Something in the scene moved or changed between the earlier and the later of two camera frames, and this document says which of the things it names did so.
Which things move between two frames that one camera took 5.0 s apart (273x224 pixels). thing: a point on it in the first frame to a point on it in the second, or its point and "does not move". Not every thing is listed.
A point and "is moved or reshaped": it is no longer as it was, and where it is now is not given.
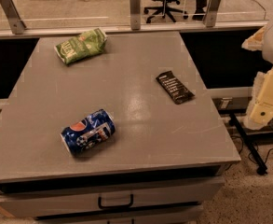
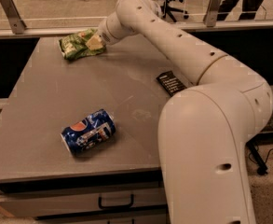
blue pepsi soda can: (88, 133) does not move
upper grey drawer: (173, 194) does not move
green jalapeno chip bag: (81, 47) is moved or reshaped
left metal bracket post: (16, 23) does not move
